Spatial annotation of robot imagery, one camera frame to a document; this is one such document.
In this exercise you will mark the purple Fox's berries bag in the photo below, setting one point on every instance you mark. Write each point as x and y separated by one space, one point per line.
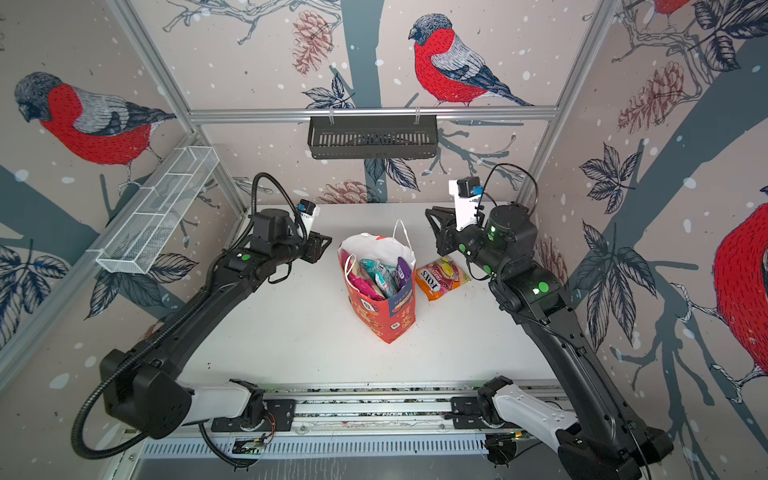
403 273

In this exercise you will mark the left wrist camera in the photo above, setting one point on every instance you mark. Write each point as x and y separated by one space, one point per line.
308 212

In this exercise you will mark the aluminium frame crossbar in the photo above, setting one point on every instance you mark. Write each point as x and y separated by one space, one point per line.
491 113

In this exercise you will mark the orange Fox's candy bag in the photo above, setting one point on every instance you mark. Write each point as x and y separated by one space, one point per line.
440 277

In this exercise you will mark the black wall basket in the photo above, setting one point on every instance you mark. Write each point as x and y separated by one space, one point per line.
373 137

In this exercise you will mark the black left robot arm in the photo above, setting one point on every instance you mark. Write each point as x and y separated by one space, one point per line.
141 387

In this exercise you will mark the red paper gift bag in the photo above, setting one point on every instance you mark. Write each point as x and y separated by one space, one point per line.
391 318

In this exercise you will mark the aluminium mounting rail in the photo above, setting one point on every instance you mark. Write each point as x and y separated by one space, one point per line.
372 411

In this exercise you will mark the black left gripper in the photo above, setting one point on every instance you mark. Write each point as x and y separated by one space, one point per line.
316 248

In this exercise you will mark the teal Fox's candy bag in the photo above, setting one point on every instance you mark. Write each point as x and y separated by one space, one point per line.
381 275

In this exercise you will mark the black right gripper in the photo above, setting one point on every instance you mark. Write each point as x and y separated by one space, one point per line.
446 240

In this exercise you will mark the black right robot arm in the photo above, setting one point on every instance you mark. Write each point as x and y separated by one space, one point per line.
501 244

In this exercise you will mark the pink Lay's chips bag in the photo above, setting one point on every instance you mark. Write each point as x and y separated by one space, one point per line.
357 277

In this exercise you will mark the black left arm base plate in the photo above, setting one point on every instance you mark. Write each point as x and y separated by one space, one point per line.
270 415

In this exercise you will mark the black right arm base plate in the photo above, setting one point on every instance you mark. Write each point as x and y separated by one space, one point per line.
465 414

